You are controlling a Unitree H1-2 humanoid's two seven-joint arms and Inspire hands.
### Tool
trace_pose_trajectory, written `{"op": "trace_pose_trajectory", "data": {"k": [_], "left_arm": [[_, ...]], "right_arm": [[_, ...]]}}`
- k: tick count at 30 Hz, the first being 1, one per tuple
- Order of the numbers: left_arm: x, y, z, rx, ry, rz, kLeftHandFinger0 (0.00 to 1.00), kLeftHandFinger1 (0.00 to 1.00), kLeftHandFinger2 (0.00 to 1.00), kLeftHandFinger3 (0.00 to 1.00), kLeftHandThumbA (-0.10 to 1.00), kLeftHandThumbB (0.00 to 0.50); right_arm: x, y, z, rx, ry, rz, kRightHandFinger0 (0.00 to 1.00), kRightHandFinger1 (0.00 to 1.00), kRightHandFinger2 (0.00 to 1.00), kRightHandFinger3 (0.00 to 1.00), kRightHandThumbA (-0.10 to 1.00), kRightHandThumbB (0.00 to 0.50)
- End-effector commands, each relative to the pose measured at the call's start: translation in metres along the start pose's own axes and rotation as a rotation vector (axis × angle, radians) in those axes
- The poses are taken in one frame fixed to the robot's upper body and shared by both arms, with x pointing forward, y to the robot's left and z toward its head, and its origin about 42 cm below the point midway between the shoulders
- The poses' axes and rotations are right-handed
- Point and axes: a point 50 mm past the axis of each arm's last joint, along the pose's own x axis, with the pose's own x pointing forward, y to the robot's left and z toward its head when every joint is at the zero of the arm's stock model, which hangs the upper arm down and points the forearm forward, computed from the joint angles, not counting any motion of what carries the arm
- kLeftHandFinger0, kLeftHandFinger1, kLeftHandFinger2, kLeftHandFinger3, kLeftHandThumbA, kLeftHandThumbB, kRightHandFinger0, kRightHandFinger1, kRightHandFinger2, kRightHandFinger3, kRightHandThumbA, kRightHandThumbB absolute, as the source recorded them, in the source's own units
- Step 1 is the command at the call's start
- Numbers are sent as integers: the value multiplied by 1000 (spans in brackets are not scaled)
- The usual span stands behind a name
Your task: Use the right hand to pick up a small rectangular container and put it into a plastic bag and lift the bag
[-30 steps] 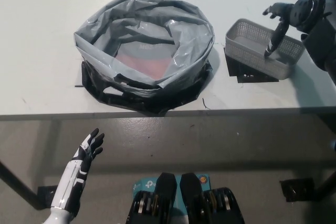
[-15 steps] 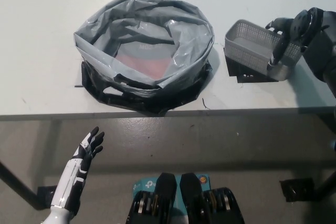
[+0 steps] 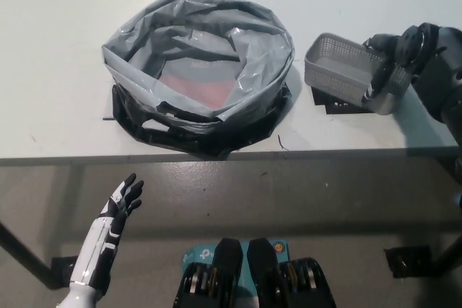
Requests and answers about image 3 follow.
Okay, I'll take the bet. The grey black plastic bag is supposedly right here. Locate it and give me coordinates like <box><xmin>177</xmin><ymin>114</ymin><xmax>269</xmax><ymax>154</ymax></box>
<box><xmin>100</xmin><ymin>0</ymin><xmax>296</xmax><ymax>160</ymax></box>

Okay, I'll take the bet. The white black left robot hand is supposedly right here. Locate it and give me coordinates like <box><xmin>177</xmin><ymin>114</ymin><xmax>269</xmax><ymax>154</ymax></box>
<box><xmin>100</xmin><ymin>173</ymin><xmax>144</xmax><ymax>235</ymax></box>

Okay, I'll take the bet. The grey rectangular plastic basket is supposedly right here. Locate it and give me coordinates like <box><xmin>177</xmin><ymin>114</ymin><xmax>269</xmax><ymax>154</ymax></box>
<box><xmin>304</xmin><ymin>32</ymin><xmax>412</xmax><ymax>116</ymax></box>

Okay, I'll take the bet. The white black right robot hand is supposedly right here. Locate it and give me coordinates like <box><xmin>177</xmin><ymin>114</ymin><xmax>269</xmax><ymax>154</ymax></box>
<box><xmin>362</xmin><ymin>22</ymin><xmax>440</xmax><ymax>102</ymax></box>

